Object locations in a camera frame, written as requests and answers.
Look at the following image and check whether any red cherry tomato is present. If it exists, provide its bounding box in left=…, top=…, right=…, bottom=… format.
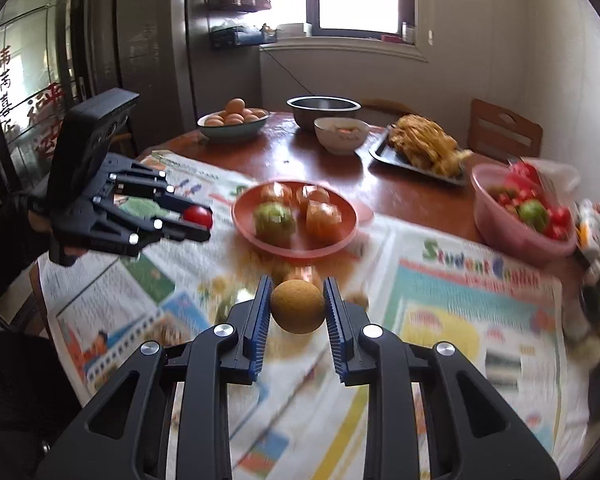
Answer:
left=182, top=206, right=213, bottom=230

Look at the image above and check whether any small green fruit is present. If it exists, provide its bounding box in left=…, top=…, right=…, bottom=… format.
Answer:
left=252, top=203, right=296, bottom=247

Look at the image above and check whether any orange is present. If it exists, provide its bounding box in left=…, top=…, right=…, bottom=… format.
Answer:
left=296, top=184, right=330, bottom=214
left=259, top=182, right=294, bottom=207
left=283, top=266, right=323, bottom=289
left=306, top=200, right=342, bottom=245

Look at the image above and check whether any round yellow-brown fruit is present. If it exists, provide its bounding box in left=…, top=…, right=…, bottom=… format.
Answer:
left=271, top=280, right=325, bottom=335

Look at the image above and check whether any orange front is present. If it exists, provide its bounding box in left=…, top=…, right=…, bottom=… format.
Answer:
left=296, top=184, right=330, bottom=214

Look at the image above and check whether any large green fruit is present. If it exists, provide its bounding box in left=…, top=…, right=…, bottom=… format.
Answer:
left=214, top=289, right=238, bottom=324

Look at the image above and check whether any bowl of eggs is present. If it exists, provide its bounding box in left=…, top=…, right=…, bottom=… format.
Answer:
left=197, top=98, right=271, bottom=142

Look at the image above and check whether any left newspaper sheet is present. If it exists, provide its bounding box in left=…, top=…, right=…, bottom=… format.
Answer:
left=36, top=148, right=372, bottom=480

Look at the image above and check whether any orange plastic plate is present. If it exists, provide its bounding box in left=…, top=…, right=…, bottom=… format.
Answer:
left=232, top=178, right=374, bottom=261

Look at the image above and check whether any Student English newspaper sheet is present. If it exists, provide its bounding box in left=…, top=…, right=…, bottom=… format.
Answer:
left=234, top=217, right=588, bottom=479

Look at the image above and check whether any stainless steel bowl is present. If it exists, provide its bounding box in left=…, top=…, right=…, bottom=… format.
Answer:
left=287, top=96, right=362, bottom=131

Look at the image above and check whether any small metal cup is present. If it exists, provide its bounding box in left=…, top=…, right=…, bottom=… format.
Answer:
left=576, top=278, right=600, bottom=331

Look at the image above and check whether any white ceramic bowl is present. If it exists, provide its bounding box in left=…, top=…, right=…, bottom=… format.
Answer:
left=314, top=117, right=370, bottom=155

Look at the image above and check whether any grey refrigerator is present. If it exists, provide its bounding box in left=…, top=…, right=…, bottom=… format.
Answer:
left=87, top=0, right=263, bottom=150

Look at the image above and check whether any pink plastic basin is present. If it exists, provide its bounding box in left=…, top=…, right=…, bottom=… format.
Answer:
left=471, top=164, right=577, bottom=268

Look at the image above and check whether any metal tray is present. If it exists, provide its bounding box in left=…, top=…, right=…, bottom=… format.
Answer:
left=368, top=128, right=468, bottom=186

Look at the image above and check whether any green fruit in basin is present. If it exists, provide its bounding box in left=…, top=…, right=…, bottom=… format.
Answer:
left=517, top=198, right=550, bottom=233

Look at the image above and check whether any white rabbit figurine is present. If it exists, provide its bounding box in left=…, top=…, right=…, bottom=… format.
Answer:
left=576, top=200, right=600, bottom=269

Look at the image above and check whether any pile of fried food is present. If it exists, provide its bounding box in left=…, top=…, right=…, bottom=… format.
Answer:
left=388, top=114, right=472, bottom=179

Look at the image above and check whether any white plastic bag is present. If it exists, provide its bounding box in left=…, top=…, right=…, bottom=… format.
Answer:
left=524, top=157, right=581, bottom=195

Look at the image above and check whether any wooden chair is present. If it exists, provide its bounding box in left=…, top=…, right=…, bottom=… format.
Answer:
left=467, top=99, right=543, bottom=162

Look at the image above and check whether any wall shelf with items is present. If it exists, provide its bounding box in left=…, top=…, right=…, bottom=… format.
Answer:
left=206, top=0, right=277, bottom=50

